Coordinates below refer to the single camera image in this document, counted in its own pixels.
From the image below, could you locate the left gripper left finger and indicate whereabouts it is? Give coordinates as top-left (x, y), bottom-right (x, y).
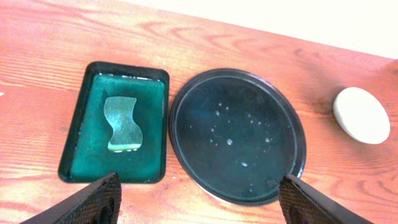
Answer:
top-left (23, 173), bottom-right (122, 224)

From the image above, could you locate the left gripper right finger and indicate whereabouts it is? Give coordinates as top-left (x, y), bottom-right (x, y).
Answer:
top-left (279, 174), bottom-right (371, 224)

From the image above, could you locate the green scrubbing sponge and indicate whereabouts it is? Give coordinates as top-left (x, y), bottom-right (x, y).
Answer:
top-left (103, 96), bottom-right (143, 153)

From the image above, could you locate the white plate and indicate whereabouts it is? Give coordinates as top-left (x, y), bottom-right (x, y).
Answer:
top-left (333, 87), bottom-right (391, 144)

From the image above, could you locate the black rectangular water tray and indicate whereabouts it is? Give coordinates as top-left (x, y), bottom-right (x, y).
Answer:
top-left (58, 62), bottom-right (170, 184)

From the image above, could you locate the black round tray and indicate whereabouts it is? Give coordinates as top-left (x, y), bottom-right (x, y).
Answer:
top-left (169, 68), bottom-right (307, 206)

